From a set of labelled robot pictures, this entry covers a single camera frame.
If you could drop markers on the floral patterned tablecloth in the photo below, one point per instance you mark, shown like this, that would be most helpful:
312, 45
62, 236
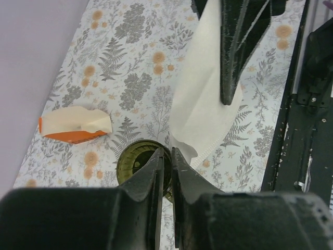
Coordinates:
124, 59

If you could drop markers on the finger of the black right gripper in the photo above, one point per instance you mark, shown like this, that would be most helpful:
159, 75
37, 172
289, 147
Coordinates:
243, 23

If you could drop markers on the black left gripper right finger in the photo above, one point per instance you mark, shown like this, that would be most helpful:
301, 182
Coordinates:
207, 218

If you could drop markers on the white paper coffee filter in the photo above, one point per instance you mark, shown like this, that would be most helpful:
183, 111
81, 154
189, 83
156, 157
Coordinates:
199, 121

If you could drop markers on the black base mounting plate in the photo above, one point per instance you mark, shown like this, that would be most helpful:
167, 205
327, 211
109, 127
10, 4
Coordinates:
300, 157

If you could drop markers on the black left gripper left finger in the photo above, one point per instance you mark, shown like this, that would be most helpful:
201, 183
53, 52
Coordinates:
124, 217

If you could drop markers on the orange coffee filter box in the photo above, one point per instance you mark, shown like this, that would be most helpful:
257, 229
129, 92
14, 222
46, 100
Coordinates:
75, 124

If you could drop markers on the green glass coffee dripper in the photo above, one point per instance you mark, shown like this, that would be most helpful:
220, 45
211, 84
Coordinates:
136, 155

